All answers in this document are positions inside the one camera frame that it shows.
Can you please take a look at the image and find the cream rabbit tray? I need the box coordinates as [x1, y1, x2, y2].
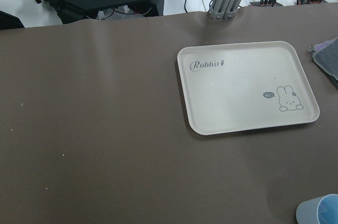
[177, 41, 320, 135]

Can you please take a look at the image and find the grey folded cloth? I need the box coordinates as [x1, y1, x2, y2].
[309, 37, 337, 86]

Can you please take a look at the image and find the light blue plastic cup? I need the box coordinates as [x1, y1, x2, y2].
[296, 194, 337, 224]

